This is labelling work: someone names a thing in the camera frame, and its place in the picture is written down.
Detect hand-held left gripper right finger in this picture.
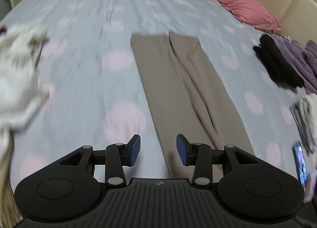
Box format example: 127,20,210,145
176,134,257,189

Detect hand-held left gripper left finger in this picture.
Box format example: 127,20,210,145
61,134,141,189

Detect taupe long-sleeve shirt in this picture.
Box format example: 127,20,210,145
130,31,256,179

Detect black folded clothes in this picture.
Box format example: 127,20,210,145
253,34,305,89

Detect smartphone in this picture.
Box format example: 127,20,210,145
292,141,310,187

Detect grey cloth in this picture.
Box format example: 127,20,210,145
290,94,317,154

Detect beige ribbed garment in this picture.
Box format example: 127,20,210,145
0,129,23,221

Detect polka dot bedspread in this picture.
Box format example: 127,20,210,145
0,0,317,181

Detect white crinkled garment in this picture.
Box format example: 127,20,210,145
0,23,51,159

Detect purple fluffy garment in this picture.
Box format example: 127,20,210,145
271,34,317,95

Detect pink pillow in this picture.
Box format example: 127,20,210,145
190,0,284,31

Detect beige padded headboard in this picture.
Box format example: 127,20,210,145
223,0,317,53

